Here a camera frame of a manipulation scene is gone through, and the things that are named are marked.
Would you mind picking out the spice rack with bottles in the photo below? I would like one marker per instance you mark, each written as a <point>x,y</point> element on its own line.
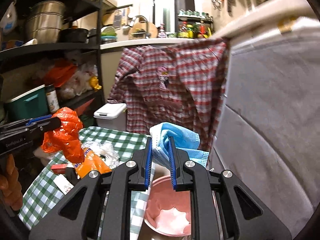
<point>194,24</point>

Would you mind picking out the left hand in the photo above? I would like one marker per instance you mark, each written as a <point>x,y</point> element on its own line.
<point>10,186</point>

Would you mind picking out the red white milk carton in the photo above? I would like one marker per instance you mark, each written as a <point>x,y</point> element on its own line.
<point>63,184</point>
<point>59,168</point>

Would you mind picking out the yellow toy figure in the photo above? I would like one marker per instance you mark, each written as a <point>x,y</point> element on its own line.
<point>94,83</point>

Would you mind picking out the pink plastic trash bin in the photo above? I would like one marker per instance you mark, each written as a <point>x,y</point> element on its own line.
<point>168,212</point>

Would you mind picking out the clear plastic bag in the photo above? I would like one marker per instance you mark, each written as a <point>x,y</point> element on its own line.
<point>105,151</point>

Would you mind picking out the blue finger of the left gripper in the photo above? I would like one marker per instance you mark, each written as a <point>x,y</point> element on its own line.
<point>41,118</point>

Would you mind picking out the white food bags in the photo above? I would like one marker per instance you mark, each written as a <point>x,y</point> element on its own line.
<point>78,83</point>

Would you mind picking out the blue face mask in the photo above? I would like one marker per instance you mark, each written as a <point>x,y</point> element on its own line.
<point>184,139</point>

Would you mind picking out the black metal shelf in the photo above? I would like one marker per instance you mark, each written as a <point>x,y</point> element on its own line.
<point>13,60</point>

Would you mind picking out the white lidded trash can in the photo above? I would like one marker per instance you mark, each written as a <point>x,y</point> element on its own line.
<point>112,116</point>

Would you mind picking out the red plastic bag on shelf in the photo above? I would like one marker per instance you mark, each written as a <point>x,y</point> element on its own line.
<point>62,71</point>

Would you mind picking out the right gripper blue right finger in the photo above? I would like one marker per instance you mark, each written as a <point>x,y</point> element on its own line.
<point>171,152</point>

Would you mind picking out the orange plastic bag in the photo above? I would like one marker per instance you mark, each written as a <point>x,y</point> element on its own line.
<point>65,138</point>

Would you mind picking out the green white checkered tablecloth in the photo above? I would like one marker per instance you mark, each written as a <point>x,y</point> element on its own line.
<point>42,195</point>

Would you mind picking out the red plaid shirt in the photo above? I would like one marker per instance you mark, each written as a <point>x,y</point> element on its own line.
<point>181,84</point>

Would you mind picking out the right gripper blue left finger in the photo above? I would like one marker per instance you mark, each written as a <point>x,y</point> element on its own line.
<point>148,163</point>

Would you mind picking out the green storage box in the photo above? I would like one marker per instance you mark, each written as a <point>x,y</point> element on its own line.
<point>31,104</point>

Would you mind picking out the orange snack bag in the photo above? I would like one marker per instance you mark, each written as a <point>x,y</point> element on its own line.
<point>91,162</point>

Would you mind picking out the white labelled jar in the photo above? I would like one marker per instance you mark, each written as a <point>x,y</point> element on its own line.
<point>52,100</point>

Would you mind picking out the steel stock pot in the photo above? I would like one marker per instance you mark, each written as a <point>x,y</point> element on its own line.
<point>45,21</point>

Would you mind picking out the grey covered appliance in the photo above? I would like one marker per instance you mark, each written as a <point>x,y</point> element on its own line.
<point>268,133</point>

